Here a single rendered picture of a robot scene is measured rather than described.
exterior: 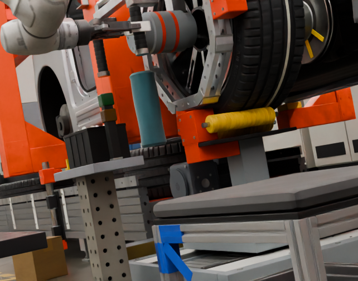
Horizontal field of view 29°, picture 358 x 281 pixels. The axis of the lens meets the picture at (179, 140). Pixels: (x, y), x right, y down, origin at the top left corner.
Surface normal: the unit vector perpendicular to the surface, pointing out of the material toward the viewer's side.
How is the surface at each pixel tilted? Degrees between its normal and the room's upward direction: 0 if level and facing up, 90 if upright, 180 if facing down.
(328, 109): 90
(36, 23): 142
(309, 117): 90
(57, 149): 90
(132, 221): 90
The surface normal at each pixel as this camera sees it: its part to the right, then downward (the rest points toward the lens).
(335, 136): -0.86, 0.14
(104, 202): 0.44, -0.11
